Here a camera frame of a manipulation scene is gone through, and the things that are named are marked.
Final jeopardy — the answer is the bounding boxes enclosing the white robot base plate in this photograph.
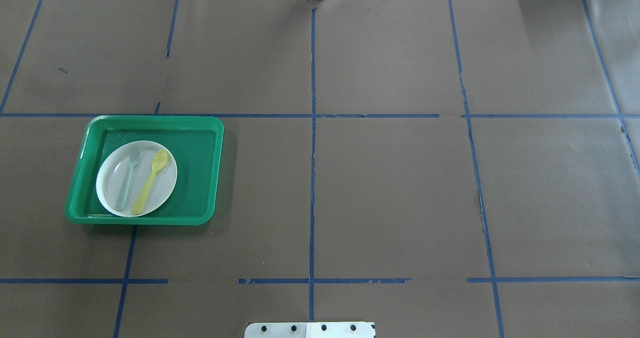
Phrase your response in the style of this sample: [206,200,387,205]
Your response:
[244,321,377,338]

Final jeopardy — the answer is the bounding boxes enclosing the brown paper table cover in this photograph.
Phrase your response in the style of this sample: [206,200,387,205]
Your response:
[1,0,639,338]

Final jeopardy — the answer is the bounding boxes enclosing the green plastic tray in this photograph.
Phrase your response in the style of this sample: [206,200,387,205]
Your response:
[65,115,224,226]

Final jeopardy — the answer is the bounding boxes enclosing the yellow plastic spoon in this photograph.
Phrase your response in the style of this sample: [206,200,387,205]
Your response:
[131,149,169,216]

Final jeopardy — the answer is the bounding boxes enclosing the white round plate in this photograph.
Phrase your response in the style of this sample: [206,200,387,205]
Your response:
[94,140,178,218]

